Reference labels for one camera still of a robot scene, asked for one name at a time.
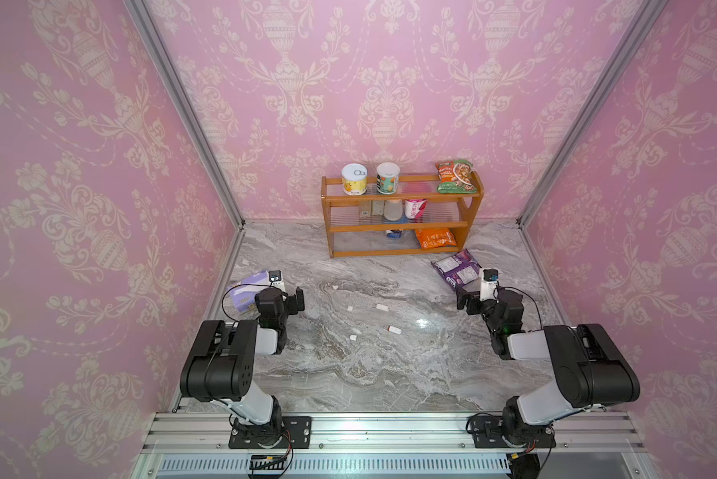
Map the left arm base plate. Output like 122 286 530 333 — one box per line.
228 416 312 449

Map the purple snack bag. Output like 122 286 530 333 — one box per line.
431 249 482 291

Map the aluminium front rail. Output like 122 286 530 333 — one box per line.
132 412 659 478

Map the green white can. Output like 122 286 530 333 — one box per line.
376 162 400 195

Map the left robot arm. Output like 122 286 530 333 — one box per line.
180 285 312 449

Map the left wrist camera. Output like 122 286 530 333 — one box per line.
268 271 286 291

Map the lavender tissue box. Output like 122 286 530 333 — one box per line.
226 271 270 313

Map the yellow white can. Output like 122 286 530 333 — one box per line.
342 163 368 196

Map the orange snack bag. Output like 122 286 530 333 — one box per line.
415 228 457 249

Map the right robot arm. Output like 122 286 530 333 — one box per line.
455 285 640 452

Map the wooden shelf rack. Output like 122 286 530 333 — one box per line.
320 172 484 259

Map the green red snack bag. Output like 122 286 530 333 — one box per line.
435 159 478 195

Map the white bottle on shelf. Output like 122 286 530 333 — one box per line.
383 200 403 222

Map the pink white cup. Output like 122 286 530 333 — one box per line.
403 199 427 220

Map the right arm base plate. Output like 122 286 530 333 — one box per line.
465 414 556 450

